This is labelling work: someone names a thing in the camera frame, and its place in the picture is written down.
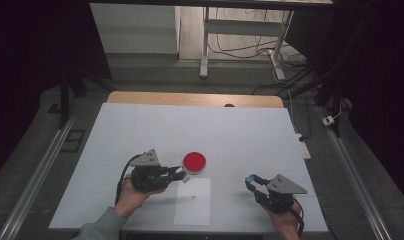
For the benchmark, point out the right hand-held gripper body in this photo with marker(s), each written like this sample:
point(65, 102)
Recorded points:
point(280, 201)

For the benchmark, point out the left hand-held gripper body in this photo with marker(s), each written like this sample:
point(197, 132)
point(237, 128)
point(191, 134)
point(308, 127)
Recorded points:
point(148, 178)

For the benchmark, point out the small white stamp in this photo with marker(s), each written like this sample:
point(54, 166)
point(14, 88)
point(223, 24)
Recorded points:
point(186, 178)

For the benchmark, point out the blue stamp cap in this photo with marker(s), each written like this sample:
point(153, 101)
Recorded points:
point(250, 178)

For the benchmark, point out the round red ink pad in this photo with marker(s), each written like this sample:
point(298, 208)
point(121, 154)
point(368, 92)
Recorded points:
point(194, 162)

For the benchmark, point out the white paper sheet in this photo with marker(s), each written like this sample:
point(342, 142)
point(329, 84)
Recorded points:
point(192, 205)

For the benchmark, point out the person's right hand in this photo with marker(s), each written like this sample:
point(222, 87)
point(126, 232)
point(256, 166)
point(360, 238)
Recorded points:
point(286, 223)

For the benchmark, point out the person's left hand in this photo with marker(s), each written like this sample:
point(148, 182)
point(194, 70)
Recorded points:
point(133, 196)

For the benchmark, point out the white table cover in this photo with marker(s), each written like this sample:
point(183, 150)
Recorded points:
point(206, 133)

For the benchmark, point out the white power strip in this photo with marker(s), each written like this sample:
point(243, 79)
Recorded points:
point(304, 148)

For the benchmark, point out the white plug adapter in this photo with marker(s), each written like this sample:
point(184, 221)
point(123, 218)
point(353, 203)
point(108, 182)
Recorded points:
point(328, 120)

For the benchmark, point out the black metal stand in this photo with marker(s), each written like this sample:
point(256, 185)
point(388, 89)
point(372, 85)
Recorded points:
point(64, 103)
point(336, 100)

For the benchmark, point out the white panel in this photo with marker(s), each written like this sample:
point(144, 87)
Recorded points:
point(136, 30)

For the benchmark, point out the dark curtain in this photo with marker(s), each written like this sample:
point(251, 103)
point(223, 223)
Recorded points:
point(30, 66)
point(383, 83)

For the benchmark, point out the metal floor rail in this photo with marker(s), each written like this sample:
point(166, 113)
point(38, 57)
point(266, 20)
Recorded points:
point(356, 180)
point(36, 180)

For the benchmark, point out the black floor frame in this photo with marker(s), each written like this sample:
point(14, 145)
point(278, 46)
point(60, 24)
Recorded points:
point(73, 140)

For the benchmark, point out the white desk frame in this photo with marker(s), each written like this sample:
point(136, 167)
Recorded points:
point(240, 27)

